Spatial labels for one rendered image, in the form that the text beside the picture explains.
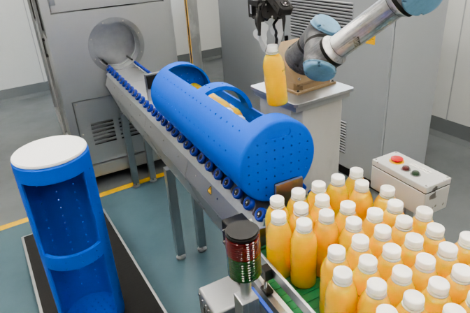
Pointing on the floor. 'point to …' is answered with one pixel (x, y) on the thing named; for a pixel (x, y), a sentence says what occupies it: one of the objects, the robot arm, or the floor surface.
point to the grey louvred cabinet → (392, 116)
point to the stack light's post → (251, 305)
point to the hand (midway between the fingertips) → (271, 46)
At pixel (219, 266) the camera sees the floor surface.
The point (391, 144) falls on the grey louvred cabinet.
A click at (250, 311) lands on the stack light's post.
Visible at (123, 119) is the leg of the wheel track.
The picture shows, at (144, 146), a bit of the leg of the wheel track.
